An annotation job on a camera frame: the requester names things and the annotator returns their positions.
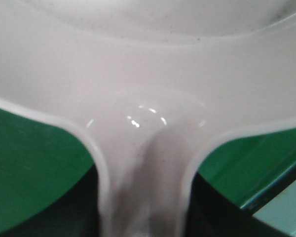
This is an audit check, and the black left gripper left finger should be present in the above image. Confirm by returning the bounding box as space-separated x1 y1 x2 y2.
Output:
0 166 100 237

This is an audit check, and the beige plastic dustpan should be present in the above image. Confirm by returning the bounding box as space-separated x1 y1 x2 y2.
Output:
0 0 296 237

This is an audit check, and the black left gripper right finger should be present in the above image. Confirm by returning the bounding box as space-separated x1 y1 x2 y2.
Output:
187 172 296 237

